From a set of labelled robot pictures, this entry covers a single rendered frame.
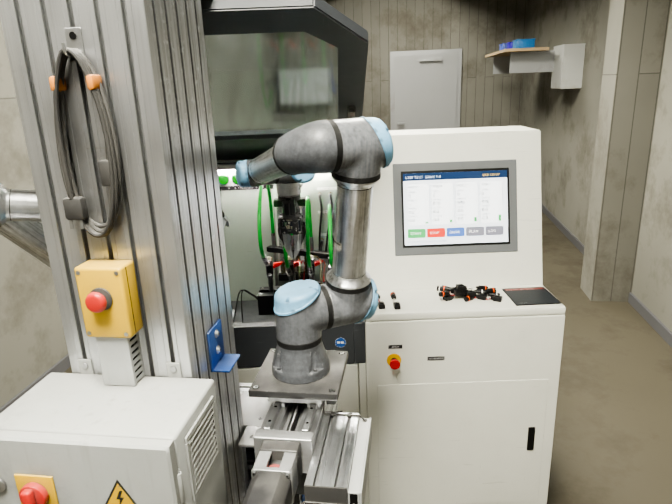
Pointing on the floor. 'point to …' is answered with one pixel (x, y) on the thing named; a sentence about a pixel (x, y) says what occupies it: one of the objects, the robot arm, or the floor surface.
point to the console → (462, 349)
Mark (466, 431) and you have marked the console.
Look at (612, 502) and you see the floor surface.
